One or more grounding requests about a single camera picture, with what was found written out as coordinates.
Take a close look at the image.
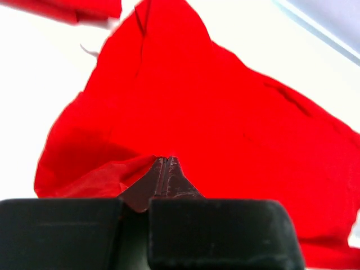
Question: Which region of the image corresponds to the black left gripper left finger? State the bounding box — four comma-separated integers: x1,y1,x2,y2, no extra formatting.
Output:
1,158,167,269

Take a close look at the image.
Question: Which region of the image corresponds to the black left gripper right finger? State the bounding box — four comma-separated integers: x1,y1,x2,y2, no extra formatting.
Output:
148,157,305,269

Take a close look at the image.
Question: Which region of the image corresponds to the red folded t shirt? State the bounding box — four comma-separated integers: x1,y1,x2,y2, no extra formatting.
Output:
1,0,122,25

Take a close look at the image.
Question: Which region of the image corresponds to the red t shirt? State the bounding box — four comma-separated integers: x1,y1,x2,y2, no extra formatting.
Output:
34,1,359,269
1,0,122,25

